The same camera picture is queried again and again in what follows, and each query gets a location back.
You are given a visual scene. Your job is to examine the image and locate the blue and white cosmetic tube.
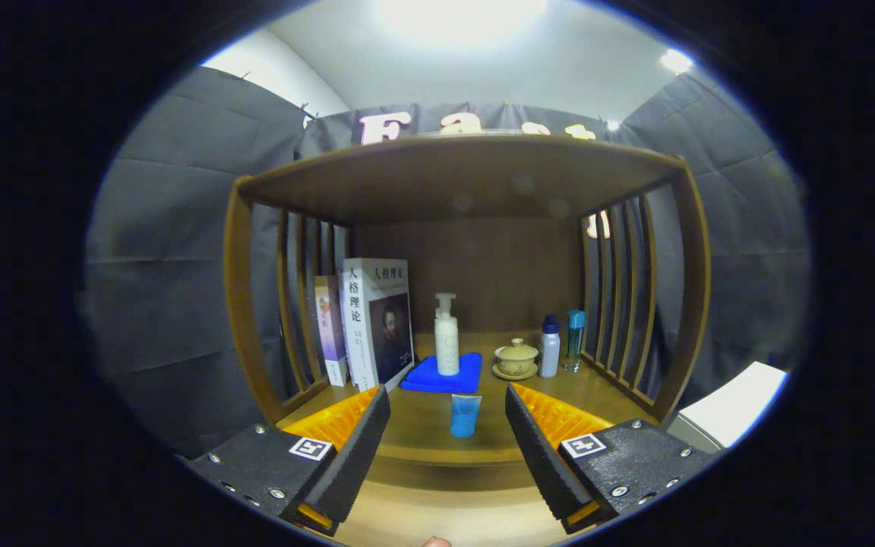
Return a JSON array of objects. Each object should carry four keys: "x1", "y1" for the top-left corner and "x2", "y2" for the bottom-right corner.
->
[{"x1": 450, "y1": 394, "x2": 483, "y2": 438}]

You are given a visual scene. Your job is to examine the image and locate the white bottle with blue cap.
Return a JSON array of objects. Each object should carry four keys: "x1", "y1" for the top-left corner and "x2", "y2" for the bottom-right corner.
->
[{"x1": 539, "y1": 315, "x2": 561, "y2": 378}]

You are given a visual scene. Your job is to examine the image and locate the slim teal bottle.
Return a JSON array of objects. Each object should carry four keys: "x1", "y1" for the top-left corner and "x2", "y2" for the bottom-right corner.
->
[{"x1": 564, "y1": 309, "x2": 586, "y2": 373}]

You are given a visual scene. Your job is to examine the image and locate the white plastic drawer unit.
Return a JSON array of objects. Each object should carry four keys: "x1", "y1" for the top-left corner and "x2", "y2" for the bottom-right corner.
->
[{"x1": 665, "y1": 361, "x2": 788, "y2": 453}]

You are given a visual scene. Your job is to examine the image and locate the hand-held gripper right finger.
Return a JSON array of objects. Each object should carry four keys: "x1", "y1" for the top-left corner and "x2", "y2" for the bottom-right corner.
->
[{"x1": 505, "y1": 384, "x2": 719, "y2": 535}]

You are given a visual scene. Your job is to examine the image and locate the wooden drawer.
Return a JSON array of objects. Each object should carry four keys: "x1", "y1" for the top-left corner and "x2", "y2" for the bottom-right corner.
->
[{"x1": 331, "y1": 456, "x2": 583, "y2": 546}]

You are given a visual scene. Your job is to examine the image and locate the white book with portrait cover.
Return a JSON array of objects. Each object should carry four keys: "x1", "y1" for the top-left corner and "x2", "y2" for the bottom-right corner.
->
[{"x1": 341, "y1": 258, "x2": 415, "y2": 393}]

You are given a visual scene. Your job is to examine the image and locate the large ceiling light panel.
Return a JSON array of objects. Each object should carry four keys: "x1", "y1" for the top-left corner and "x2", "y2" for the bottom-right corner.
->
[{"x1": 373, "y1": 0, "x2": 548, "y2": 46}]

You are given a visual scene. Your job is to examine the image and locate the blue folded cloth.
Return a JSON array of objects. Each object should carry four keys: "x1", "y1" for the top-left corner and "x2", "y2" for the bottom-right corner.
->
[{"x1": 400, "y1": 352, "x2": 483, "y2": 394}]

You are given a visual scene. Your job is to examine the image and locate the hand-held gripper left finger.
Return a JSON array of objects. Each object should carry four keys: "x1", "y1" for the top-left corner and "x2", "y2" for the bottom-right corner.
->
[{"x1": 187, "y1": 384, "x2": 391, "y2": 536}]

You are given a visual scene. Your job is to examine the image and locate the white pump bottle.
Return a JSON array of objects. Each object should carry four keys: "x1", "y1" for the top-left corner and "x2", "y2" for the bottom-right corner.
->
[{"x1": 434, "y1": 293, "x2": 460, "y2": 376}]

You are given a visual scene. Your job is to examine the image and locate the yellow lidded teacup with saucer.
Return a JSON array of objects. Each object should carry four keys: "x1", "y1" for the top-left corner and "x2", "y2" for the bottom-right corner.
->
[{"x1": 492, "y1": 338, "x2": 540, "y2": 381}]

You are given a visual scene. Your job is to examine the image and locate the wooden countertop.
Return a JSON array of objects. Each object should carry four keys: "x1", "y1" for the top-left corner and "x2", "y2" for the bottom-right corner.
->
[{"x1": 278, "y1": 330, "x2": 659, "y2": 464}]

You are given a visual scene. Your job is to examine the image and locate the wooden cabinet with slatted shelf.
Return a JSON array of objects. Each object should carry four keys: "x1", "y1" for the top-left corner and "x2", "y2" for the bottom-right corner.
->
[{"x1": 223, "y1": 133, "x2": 712, "y2": 546}]

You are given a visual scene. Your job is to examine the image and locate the purple book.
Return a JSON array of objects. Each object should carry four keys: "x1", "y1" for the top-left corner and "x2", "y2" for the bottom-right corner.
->
[{"x1": 314, "y1": 275, "x2": 349, "y2": 387}]

